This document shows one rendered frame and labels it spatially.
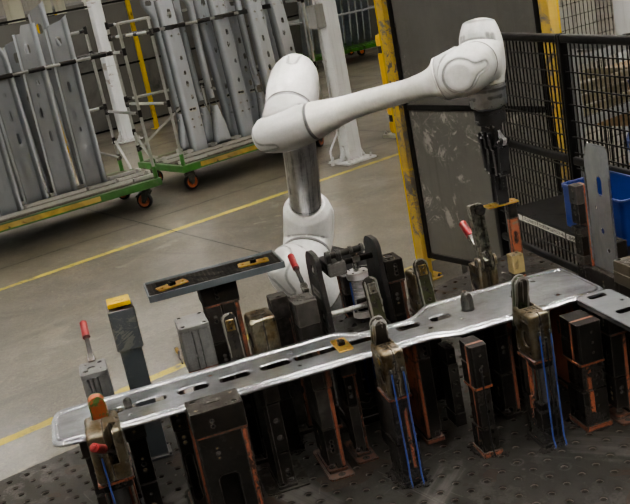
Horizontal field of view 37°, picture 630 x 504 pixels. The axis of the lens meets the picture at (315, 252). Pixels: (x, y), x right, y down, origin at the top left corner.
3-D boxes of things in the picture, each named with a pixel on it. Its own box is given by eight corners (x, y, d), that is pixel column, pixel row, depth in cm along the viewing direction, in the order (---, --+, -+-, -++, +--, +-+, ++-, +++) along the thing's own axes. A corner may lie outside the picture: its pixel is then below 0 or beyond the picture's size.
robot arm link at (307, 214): (283, 267, 311) (291, 216, 325) (332, 269, 310) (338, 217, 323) (255, 93, 251) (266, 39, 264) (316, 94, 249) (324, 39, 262)
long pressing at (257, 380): (52, 456, 207) (50, 449, 206) (51, 416, 228) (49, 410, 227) (609, 292, 236) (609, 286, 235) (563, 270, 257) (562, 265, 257)
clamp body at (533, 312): (542, 457, 224) (523, 321, 214) (518, 436, 235) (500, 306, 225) (576, 445, 226) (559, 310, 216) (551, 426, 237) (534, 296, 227)
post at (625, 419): (623, 426, 230) (611, 316, 222) (598, 409, 240) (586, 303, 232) (646, 419, 231) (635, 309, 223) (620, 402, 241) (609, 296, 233)
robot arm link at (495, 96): (477, 89, 222) (480, 114, 224) (512, 81, 224) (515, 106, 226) (460, 86, 231) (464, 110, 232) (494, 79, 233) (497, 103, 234)
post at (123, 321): (146, 464, 258) (106, 314, 245) (143, 452, 265) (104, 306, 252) (173, 455, 259) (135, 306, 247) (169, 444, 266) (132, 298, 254)
